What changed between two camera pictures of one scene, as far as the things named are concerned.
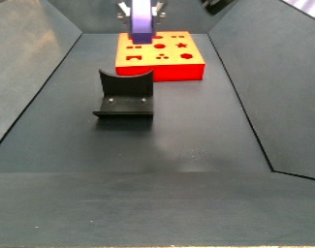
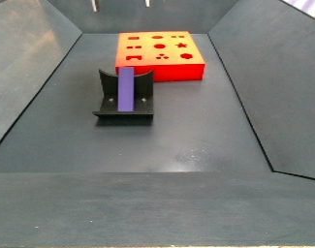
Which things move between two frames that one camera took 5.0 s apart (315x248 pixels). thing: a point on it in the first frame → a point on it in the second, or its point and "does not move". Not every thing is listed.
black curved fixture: x=127 y=96 does not move
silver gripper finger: x=126 y=13 → x=95 y=6
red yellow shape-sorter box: x=172 y=56 does not move
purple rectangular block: x=141 y=22 → x=126 y=91
